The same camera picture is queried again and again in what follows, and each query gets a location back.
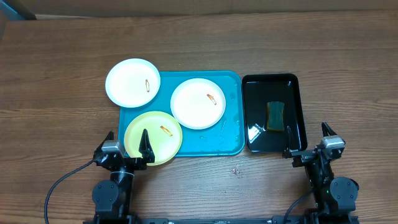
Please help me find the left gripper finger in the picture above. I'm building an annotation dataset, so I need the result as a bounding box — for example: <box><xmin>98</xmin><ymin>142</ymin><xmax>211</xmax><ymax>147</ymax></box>
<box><xmin>95</xmin><ymin>131</ymin><xmax>114</xmax><ymax>152</ymax></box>
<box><xmin>139</xmin><ymin>129</ymin><xmax>155</xmax><ymax>163</ymax></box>

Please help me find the green yellow sponge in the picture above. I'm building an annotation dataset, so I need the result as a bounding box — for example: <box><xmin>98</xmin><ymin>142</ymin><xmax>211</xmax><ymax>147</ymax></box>
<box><xmin>266</xmin><ymin>101</ymin><xmax>284</xmax><ymax>131</ymax></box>

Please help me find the white plate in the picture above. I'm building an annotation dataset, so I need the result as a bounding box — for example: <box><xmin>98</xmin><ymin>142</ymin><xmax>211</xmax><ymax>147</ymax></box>
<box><xmin>105</xmin><ymin>58</ymin><xmax>161</xmax><ymax>108</ymax></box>
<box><xmin>170</xmin><ymin>78</ymin><xmax>226</xmax><ymax>130</ymax></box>

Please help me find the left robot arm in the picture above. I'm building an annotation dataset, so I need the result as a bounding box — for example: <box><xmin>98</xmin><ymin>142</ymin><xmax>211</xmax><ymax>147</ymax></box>
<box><xmin>92</xmin><ymin>129</ymin><xmax>155</xmax><ymax>224</ymax></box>

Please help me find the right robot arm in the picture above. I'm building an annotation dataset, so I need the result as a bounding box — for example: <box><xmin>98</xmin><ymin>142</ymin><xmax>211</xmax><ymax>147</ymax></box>
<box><xmin>282</xmin><ymin>121</ymin><xmax>359</xmax><ymax>223</ymax></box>

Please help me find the black rectangular tray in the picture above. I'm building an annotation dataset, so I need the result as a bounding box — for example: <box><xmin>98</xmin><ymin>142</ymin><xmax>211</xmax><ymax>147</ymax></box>
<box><xmin>242</xmin><ymin>73</ymin><xmax>308</xmax><ymax>153</ymax></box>

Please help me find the yellow plate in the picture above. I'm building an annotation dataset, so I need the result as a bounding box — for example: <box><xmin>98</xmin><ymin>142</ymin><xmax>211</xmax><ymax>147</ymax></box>
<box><xmin>124</xmin><ymin>111</ymin><xmax>183</xmax><ymax>166</ymax></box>

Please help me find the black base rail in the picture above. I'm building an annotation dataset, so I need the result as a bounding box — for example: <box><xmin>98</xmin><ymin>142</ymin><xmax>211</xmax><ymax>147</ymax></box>
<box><xmin>82</xmin><ymin>215</ymin><xmax>360</xmax><ymax>224</ymax></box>

